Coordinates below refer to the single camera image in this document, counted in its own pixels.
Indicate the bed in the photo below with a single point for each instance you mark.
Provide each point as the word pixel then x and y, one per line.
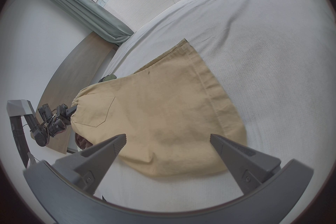
pixel 262 60

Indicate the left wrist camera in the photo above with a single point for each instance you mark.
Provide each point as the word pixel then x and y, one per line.
pixel 62 108

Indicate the grey-green curtain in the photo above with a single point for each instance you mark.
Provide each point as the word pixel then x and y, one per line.
pixel 86 10

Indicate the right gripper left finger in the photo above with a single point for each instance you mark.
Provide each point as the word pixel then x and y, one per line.
pixel 91 165

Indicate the green garment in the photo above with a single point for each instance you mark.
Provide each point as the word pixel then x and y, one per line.
pixel 107 78

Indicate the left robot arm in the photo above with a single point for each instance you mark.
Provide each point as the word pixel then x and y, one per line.
pixel 40 139

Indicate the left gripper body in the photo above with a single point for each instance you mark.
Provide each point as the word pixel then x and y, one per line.
pixel 70 112

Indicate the tan shorts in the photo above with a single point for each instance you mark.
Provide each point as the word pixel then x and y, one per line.
pixel 157 112

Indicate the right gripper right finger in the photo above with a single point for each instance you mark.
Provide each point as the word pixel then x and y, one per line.
pixel 244 165

